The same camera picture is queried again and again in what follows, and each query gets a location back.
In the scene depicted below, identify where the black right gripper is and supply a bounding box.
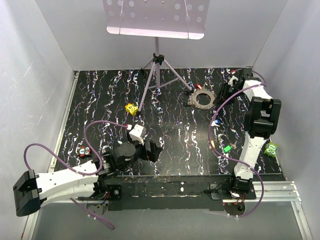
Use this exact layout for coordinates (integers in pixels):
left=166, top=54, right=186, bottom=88
left=213, top=82, right=246, bottom=106

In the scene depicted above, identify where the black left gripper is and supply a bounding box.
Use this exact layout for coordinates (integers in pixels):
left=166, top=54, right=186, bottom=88
left=119, top=137, right=163, bottom=172

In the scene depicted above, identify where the metal key ring disc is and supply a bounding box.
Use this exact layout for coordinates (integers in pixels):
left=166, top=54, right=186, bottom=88
left=187, top=88, right=216, bottom=110

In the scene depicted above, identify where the yellow tag key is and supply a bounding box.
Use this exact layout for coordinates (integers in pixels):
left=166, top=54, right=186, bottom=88
left=209, top=139, right=215, bottom=149

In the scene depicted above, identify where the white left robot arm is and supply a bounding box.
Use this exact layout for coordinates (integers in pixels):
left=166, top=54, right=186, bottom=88
left=13, top=141, right=163, bottom=217

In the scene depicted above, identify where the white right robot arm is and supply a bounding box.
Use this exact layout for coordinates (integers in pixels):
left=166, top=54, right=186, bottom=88
left=215, top=67, right=282, bottom=199

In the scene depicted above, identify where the blue tag key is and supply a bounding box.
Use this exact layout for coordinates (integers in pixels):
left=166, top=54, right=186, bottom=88
left=211, top=119, right=221, bottom=127

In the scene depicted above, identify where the yellow toy block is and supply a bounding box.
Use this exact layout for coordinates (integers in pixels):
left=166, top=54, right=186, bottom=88
left=125, top=103, right=139, bottom=116

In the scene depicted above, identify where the green tag key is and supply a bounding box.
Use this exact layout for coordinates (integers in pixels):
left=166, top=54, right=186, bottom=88
left=222, top=140, right=238, bottom=153

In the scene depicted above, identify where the red owl toy block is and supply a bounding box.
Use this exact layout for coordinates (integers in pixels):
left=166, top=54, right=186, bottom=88
left=77, top=146, right=91, bottom=158

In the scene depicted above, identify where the green toy block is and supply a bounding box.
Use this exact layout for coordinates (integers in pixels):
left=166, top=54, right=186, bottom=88
left=264, top=141, right=279, bottom=158

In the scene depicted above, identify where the lilac music stand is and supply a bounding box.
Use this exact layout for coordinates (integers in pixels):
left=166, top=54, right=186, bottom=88
left=102, top=0, right=210, bottom=114

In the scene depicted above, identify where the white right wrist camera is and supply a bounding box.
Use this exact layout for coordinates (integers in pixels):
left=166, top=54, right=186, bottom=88
left=227, top=69, right=240, bottom=87

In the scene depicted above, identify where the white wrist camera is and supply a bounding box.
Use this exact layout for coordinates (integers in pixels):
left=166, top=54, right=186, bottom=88
left=129, top=124, right=147, bottom=145
left=227, top=69, right=240, bottom=87

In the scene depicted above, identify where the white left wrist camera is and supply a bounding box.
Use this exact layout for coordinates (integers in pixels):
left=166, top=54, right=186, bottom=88
left=129, top=124, right=147, bottom=145

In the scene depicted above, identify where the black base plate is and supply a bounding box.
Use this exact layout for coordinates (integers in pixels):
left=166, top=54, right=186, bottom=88
left=82, top=174, right=286, bottom=212

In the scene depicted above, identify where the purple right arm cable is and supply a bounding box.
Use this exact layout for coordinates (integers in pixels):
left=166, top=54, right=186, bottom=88
left=207, top=69, right=269, bottom=218

